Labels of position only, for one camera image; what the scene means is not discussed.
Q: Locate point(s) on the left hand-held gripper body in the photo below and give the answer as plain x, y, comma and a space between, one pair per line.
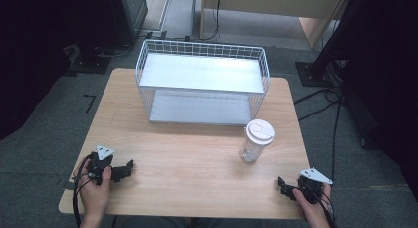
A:
98, 165

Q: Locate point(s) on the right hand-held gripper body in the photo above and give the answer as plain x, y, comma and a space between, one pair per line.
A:
312, 187

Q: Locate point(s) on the person's right hand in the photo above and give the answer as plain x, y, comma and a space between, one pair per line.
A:
312, 211

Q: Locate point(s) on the person's left hand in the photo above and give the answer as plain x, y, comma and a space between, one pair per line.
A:
95, 195

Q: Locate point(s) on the clear cup with white lid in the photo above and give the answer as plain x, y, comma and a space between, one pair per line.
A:
254, 142

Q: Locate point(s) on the black stand base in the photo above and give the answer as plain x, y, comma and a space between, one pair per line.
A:
312, 75
90, 61

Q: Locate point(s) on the dark curtain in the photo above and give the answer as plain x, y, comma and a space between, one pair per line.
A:
36, 50
391, 90

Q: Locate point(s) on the black cabinet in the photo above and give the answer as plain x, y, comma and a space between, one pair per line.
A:
129, 14

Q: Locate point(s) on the light wooden desk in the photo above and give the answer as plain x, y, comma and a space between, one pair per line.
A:
272, 2

